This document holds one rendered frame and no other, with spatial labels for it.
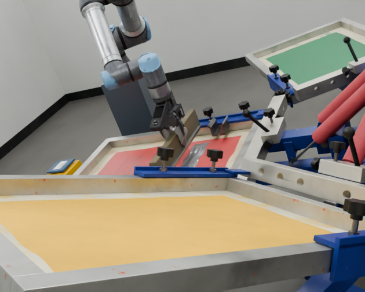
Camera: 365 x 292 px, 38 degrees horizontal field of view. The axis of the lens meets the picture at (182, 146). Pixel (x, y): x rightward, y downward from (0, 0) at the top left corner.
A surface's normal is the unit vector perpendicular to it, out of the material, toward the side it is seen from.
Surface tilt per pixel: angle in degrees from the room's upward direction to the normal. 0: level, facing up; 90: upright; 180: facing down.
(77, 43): 90
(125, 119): 90
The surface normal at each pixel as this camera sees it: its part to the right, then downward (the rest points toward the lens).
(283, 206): -0.80, -0.04
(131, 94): -0.07, 0.45
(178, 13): -0.35, 0.51
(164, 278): 0.59, 0.15
